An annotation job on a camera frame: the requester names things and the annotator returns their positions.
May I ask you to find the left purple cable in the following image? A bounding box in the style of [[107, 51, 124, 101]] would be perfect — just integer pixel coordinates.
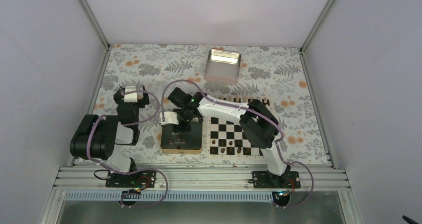
[[86, 90, 169, 209]]

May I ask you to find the purple cable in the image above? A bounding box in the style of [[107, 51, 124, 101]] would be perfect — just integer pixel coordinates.
[[160, 80, 314, 209], [86, 90, 169, 209]]

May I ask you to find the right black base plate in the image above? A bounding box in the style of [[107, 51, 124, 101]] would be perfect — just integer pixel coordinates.
[[248, 171, 301, 189]]

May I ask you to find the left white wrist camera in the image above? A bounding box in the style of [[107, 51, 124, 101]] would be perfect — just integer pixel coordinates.
[[123, 86, 138, 103]]

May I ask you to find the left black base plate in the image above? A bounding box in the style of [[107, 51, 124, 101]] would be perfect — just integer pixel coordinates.
[[105, 170, 156, 189]]

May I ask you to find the empty silver pink tin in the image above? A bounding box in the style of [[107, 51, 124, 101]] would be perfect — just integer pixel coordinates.
[[204, 49, 241, 85]]

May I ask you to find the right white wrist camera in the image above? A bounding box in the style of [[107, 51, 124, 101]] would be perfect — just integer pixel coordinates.
[[159, 112, 179, 126]]

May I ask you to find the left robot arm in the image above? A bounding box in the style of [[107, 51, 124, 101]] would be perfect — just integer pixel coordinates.
[[70, 86, 150, 187]]

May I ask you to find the left aluminium corner post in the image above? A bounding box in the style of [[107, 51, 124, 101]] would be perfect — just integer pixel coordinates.
[[78, 0, 110, 50]]

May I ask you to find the right aluminium corner post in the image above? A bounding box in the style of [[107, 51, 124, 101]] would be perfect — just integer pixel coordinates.
[[300, 0, 336, 55]]

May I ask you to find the aluminium corner post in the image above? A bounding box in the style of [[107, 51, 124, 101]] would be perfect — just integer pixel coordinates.
[[78, 0, 110, 50], [300, 0, 336, 55]]

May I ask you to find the black white chessboard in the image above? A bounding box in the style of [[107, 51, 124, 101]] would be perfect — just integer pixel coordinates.
[[204, 116, 264, 160]]

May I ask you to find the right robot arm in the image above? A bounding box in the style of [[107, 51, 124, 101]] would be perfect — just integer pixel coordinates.
[[159, 88, 289, 188]]

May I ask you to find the aluminium front rail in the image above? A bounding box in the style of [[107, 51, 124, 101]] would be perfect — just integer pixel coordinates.
[[53, 165, 351, 191]]

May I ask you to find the gold tin tray with pieces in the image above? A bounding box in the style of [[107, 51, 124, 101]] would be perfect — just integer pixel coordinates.
[[160, 120, 203, 155]]

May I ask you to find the floral patterned table mat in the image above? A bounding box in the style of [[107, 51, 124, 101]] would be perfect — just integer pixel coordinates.
[[94, 44, 328, 165]]

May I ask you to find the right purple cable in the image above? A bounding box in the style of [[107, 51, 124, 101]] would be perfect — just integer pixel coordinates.
[[160, 80, 314, 209]]

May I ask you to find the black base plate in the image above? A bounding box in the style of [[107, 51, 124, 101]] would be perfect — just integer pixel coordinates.
[[105, 170, 156, 189], [248, 171, 301, 189]]

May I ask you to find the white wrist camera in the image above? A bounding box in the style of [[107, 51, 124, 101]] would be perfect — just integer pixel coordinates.
[[159, 112, 179, 126], [123, 86, 138, 103]]

